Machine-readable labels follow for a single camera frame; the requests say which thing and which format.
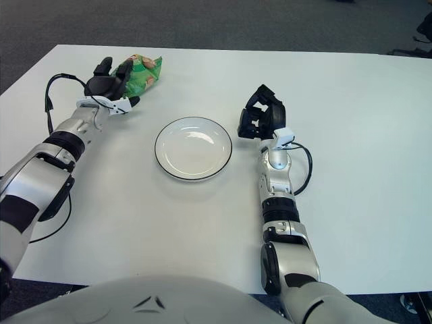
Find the black office chair base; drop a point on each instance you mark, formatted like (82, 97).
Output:
(410, 52)

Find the white plate with black rim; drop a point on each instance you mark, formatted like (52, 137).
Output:
(192, 153)

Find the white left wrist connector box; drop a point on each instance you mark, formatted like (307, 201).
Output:
(121, 104)

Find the grey robot torso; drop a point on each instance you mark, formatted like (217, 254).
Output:
(152, 303)

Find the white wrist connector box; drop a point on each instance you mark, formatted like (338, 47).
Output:
(121, 104)
(285, 135)

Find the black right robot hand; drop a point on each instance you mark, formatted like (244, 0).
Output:
(275, 114)

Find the green potato chip bag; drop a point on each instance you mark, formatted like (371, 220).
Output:
(145, 77)

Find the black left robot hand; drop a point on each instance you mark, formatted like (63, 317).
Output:
(101, 86)

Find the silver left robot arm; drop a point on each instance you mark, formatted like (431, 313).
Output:
(33, 175)

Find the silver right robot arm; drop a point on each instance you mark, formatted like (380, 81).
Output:
(276, 158)

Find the chair caster wheel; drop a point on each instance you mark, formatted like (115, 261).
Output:
(408, 300)

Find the white right wrist connector box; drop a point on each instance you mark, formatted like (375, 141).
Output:
(285, 135)

